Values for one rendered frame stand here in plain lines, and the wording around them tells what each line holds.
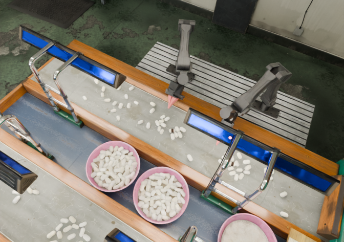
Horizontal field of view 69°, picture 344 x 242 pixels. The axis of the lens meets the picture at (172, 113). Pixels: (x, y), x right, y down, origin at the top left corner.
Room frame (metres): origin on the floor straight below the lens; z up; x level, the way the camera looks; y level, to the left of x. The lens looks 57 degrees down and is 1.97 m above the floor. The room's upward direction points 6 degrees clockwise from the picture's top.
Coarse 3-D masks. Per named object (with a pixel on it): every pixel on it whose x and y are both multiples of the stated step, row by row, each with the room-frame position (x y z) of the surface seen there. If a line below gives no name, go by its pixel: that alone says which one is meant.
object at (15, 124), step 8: (0, 112) 0.54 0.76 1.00; (0, 120) 0.44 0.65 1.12; (8, 120) 0.46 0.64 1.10; (16, 120) 0.47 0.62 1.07; (16, 128) 0.55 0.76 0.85; (24, 128) 0.47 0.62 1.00; (24, 136) 0.51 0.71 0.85; (32, 136) 0.48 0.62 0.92; (32, 144) 0.53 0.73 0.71; (40, 144) 0.48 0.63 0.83; (40, 152) 0.49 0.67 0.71; (48, 152) 0.49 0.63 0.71
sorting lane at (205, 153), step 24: (48, 72) 1.02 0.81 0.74; (72, 72) 1.04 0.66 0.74; (72, 96) 0.85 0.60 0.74; (96, 96) 0.87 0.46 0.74; (120, 96) 0.88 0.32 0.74; (144, 96) 0.90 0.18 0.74; (120, 120) 0.71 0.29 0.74; (144, 120) 0.73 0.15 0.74; (168, 120) 0.75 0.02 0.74; (168, 144) 0.59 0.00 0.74; (192, 144) 0.61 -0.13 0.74; (216, 168) 0.48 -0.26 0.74; (264, 192) 0.38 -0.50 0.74; (288, 192) 0.39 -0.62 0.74; (312, 192) 0.40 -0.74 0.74; (288, 216) 0.28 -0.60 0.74; (312, 216) 0.29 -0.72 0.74
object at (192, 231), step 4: (188, 228) 0.13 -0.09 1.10; (192, 228) 0.13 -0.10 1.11; (196, 228) 0.13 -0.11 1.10; (188, 232) 0.13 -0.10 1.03; (192, 232) 0.12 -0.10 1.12; (196, 232) 0.12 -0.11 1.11; (180, 236) 0.15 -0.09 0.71; (184, 236) 0.13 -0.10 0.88; (188, 236) 0.10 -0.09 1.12; (192, 236) 0.11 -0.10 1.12; (196, 236) 0.13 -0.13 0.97; (180, 240) 0.13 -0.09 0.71; (184, 240) 0.12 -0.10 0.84; (188, 240) 0.09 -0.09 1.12; (192, 240) 0.09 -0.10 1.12; (196, 240) 0.11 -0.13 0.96; (200, 240) 0.11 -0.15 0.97
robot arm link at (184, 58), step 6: (180, 24) 1.13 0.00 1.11; (192, 24) 1.13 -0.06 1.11; (180, 30) 1.13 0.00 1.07; (186, 30) 1.10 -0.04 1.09; (192, 30) 1.17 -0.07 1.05; (186, 36) 1.08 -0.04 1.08; (186, 42) 1.05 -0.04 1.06; (180, 48) 1.02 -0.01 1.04; (186, 48) 1.02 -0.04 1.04; (180, 54) 0.99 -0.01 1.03; (186, 54) 0.99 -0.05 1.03; (180, 60) 0.96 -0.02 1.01; (186, 60) 0.96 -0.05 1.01; (180, 66) 0.94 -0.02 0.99; (186, 66) 0.94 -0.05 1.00
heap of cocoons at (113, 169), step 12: (108, 156) 0.50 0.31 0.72; (120, 156) 0.50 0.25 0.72; (132, 156) 0.51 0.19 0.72; (96, 168) 0.42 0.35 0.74; (108, 168) 0.43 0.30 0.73; (120, 168) 0.43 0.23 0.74; (132, 168) 0.44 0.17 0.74; (96, 180) 0.36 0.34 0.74; (108, 180) 0.37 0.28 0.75; (120, 180) 0.38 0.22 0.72
